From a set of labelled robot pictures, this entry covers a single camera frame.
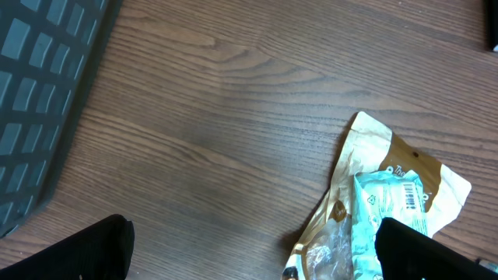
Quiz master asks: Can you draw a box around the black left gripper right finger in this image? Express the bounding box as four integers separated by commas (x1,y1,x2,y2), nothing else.
375,218,497,280

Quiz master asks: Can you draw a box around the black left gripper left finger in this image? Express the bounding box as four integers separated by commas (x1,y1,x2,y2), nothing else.
1,214,135,280

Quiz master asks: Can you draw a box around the teal snack packet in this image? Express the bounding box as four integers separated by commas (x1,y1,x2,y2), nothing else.
351,170,428,280

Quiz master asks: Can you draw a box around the brown snack pouch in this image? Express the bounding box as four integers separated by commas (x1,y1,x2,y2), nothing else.
282,111,472,279

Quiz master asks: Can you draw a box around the teal tissue pack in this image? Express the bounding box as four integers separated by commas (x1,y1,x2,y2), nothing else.
477,259,498,273

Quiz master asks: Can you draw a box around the white barcode scanner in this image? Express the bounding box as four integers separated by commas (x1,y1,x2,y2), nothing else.
483,0,498,53

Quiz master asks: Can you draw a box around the dark grey plastic basket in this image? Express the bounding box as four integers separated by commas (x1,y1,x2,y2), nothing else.
1,0,122,236

